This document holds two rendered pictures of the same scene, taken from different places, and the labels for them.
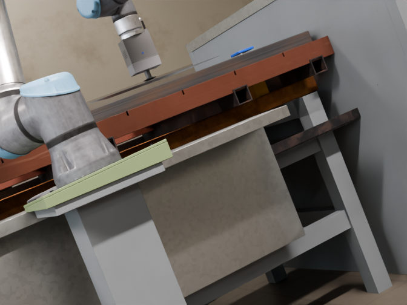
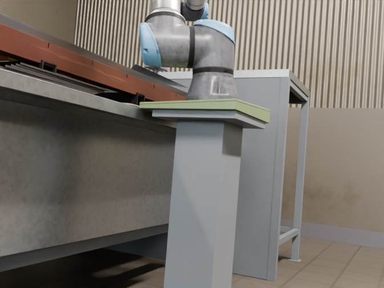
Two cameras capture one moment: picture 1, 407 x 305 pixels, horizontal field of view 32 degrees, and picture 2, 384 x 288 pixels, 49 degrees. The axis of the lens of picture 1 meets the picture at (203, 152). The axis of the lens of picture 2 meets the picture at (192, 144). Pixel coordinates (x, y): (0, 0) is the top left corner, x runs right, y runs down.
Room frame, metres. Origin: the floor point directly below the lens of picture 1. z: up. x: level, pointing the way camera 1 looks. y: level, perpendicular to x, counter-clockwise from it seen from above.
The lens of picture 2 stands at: (0.68, 1.04, 0.54)
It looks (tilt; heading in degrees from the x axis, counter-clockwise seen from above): 3 degrees up; 320
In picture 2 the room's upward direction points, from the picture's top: 5 degrees clockwise
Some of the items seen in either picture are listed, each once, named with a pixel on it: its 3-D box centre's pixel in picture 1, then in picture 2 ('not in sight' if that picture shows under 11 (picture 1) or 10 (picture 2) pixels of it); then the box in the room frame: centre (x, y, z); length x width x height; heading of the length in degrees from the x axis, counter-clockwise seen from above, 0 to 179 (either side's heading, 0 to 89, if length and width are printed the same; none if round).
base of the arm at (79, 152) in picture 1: (80, 153); (212, 88); (1.55, 0.25, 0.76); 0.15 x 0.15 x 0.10
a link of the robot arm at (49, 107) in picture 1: (54, 105); (211, 47); (1.56, 0.26, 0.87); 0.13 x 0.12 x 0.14; 57
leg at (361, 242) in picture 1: (342, 193); not in sight; (2.31, -0.37, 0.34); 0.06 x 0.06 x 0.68; 25
